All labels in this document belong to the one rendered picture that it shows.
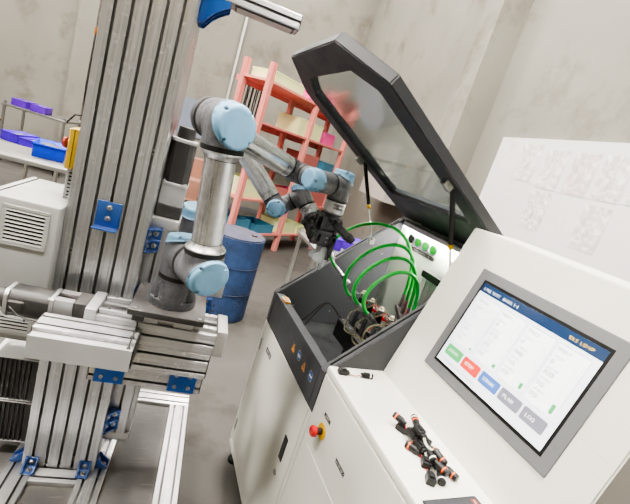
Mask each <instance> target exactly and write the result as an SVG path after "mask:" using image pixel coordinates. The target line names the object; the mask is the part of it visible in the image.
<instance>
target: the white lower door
mask: <svg viewBox="0 0 630 504"><path fill-rule="evenodd" d="M258 349H259V351H258V354H257V357H256V360H255V364H254V367H253V370H252V373H251V377H250V380H249V383H248V386H247V390H246V393H245V396H244V399H243V403H242V406H241V409H240V412H239V416H238V418H237V419H236V422H235V425H234V432H233V435H232V443H233V448H234V453H235V458H236V462H237V467H238V472H239V477H240V482H241V487H242V492H243V496H244V501H245V504H276V502H277V499H278V496H279V493H280V490H281V487H282V485H283V482H284V479H285V476H286V473H287V470H288V468H289V465H290V462H291V459H292V456H293V453H294V450H295V448H296V445H297V442H298V439H299V436H300V433H301V430H302V428H303V425H304V422H305V419H306V416H307V413H308V411H309V409H310V408H309V406H308V404H307V402H306V400H305V398H304V396H303V394H302V392H301V390H300V388H299V386H298V384H297V381H296V379H295V377H294V375H293V373H292V371H291V369H290V367H289V365H288V363H287V361H286V359H285V357H284V355H283V352H282V350H281V348H280V346H279V344H278V342H277V340H276V338H275V336H274V334H273V332H272V330H271V328H270V326H269V323H267V325H266V328H265V331H264V334H263V338H261V341H260V344H259V347H258Z"/></svg>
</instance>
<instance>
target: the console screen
mask: <svg viewBox="0 0 630 504"><path fill-rule="evenodd" d="M424 361H425V362H426V363H427V364H428V365H429V366H430V367H431V368H432V369H433V370H434V371H435V372H436V373H437V374H438V375H439V376H440V377H441V378H442V379H443V380H444V381H445V382H446V383H447V384H448V385H449V386H450V387H451V388H452V389H453V390H455V391H456V392H457V393H458V394H459V395H460V396H461V397H462V398H463V399H464V400H465V401H466V402H467V403H468V404H469V405H470V406H471V407H472V408H473V409H474V410H475V411H476V412H477V413H478V414H479V415H480V416H481V417H482V418H483V419H484V420H485V421H486V422H487V423H488V424H489V425H490V426H491V427H492V428H493V429H494V430H495V431H496V432H497V433H498V434H499V435H500V436H501V437H502V438H503V439H504V440H505V441H506V442H508V443H509V444H510V445H511V446H512V447H513V448H514V449H515V450H516V451H517V452H518V453H519V454H520V455H521V456H522V457H523V458H524V459H525V460H526V461H527V462H528V463H529V464H530V465H531V466H532V467H533V468H534V469H535V470H536V471H537V472H538V473H539V474H540V475H541V476H542V477H543V478H545V477H546V476H547V475H548V473H549V472H550V470H551V469H552V468H553V466H554V465H555V464H556V462H557V461H558V459H559V458H560V457H561V455H562V454H563V452H564V451H565V450H566V448H567V447H568V446H569V444H570V443H571V441H572V440H573V439H574V437H575V436H576V434H577V433H578V432H579V430H580V429H581V428H582V426H583V425H584V423H585V422H586V421H587V419H588V418H589V416H590V415H591V414H592V412H593V411H594V410H595V408H596V407H597V405H598V404H599V403H600V401H601V400H602V398H603V397H604V396H605V394H606V393H607V392H608V390H609V389H610V387H611V386H612V385H613V383H614V382H615V380H616V379H617V378H618V376H619V375H620V374H621V372H622V371H623V369H624V368H625V367H626V365H627V364H628V362H629V361H630V342H629V341H627V340H625V339H623V338H621V337H619V336H617V335H615V334H613V333H611V332H609V331H607V330H605V329H603V328H601V327H599V326H597V325H595V324H594V323H592V322H590V321H588V320H586V319H584V318H582V317H580V316H578V315H576V314H574V313H572V312H570V311H568V310H566V309H564V308H562V307H560V306H558V305H556V304H554V303H552V302H550V301H548V300H546V299H544V298H542V297H540V296H539V295H537V294H535V293H533V292H531V291H529V290H527V289H525V288H523V287H521V286H519V285H517V284H515V283H513V282H511V281H509V280H507V279H505V278H503V277H501V276H499V275H497V274H495V273H493V272H491V271H489V270H487V269H485V268H484V269H483V271H482V272H481V274H480V275H479V277H478V279H477V280H476V282H475V283H474V285H473V286H472V288H471V289H470V291H469V292H468V294H467V295H466V297H465V299H464V300H463V302H462V303H461V305H460V306H459V308H458V309H457V311H456V312H455V314H454V315H453V317H452V319H451V320H450V322H449V323H448V325H447V326H446V328H445V329H444V331H443V332H442V334H441V335H440V337H439V339H438V340H437V342H436V343H435V345H434V346H433V348H432V349H431V351H430V352H429V354H428V355H427V357H426V358H425V360H424Z"/></svg>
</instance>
